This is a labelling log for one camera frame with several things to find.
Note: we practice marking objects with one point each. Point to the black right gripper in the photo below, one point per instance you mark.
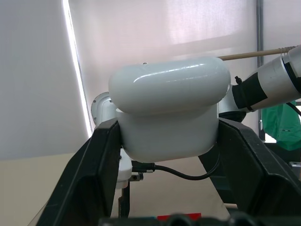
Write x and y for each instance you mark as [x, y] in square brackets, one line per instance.
[125, 200]

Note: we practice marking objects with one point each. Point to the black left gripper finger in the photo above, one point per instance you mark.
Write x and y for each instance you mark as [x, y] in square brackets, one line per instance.
[258, 188]

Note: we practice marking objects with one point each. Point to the white earbud charging case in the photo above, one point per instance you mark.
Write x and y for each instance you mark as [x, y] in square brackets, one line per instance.
[164, 106]

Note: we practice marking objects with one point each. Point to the short wooden stick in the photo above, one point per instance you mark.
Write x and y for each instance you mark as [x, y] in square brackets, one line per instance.
[230, 206]

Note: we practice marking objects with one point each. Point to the green hanging garment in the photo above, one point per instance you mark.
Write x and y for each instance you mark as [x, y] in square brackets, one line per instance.
[279, 127]

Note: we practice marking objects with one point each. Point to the red flat object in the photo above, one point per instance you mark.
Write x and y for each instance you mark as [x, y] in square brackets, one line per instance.
[181, 216]

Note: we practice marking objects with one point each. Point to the long wooden rod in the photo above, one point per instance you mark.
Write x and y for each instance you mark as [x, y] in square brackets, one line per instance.
[249, 54]

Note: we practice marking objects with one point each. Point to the grey vertical window pole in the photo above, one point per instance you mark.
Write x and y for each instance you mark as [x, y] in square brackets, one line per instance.
[259, 23]

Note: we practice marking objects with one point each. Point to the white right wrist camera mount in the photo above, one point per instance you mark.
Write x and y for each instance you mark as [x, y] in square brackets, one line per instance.
[124, 169]

